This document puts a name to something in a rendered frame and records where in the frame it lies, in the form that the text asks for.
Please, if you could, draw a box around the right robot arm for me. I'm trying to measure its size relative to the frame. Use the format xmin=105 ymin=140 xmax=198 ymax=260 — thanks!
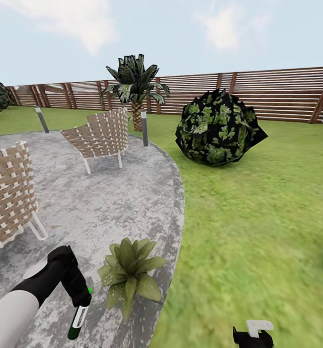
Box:
xmin=233 ymin=320 xmax=274 ymax=348

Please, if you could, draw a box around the insectifuge atomizer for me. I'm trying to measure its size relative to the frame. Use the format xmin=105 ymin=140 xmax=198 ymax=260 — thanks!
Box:
xmin=67 ymin=304 xmax=88 ymax=340

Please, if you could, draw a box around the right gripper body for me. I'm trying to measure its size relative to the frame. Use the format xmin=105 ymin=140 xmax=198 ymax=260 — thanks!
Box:
xmin=237 ymin=332 xmax=273 ymax=348

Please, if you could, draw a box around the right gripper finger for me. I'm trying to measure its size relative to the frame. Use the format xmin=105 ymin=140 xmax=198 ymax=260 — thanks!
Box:
xmin=233 ymin=331 xmax=240 ymax=344

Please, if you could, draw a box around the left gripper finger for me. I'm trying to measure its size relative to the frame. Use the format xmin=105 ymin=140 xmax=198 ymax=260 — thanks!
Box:
xmin=82 ymin=299 xmax=90 ymax=307

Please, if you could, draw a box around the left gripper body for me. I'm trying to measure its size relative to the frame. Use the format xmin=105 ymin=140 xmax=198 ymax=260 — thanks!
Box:
xmin=63 ymin=272 xmax=91 ymax=308

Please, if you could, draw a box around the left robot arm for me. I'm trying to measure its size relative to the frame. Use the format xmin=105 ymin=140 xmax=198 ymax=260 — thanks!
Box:
xmin=0 ymin=245 xmax=102 ymax=348

